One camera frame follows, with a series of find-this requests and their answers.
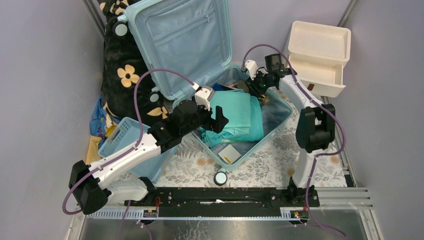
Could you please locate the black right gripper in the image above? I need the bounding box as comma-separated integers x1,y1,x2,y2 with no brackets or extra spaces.
244,68,274,99

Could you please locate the gold rectangular box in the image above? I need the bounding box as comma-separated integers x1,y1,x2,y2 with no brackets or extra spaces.
234,80,267,104

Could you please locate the white three-drawer storage cabinet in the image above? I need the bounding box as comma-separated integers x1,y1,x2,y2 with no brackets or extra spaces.
284,20,352,98

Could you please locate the light blue ribbed suitcase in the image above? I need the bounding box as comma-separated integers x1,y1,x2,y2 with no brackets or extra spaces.
117,0,283,186

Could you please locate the black floral plush blanket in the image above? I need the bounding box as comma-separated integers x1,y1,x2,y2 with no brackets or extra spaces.
98,0,169,126

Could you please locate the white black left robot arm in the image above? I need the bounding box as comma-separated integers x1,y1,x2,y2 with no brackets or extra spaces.
62,100,229,215

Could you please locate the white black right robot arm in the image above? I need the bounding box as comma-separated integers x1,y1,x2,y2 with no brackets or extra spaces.
244,53,336,206

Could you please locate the teal folded cloth top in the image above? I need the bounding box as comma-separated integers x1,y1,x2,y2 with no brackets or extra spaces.
210,90,251,135

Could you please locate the teal folded cloth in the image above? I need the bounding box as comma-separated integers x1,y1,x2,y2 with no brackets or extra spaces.
210,90,251,135
199,91,264,148

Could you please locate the teal folded cloth bottom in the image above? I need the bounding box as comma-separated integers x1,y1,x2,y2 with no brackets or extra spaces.
199,91,264,148

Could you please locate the dark blue flat item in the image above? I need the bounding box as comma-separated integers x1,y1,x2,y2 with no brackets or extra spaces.
212,83,234,91

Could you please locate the floral patterned floor mat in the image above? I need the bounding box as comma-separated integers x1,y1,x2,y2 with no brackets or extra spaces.
94,67,347,188

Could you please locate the light blue perforated plastic basket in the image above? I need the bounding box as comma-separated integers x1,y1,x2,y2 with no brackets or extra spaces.
98,117,178,184

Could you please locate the blue yellow cloth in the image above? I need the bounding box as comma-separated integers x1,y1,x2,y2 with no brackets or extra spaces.
85,96,121,164

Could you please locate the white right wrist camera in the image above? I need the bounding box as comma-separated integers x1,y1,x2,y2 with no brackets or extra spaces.
244,59,259,80

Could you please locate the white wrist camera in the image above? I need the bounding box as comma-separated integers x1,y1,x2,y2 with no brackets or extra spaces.
192,83,215,111
244,59,259,80

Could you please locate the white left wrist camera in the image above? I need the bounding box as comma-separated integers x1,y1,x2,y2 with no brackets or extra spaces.
192,83,215,111

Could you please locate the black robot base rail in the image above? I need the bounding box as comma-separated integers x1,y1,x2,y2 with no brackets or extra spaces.
124,180,320,222

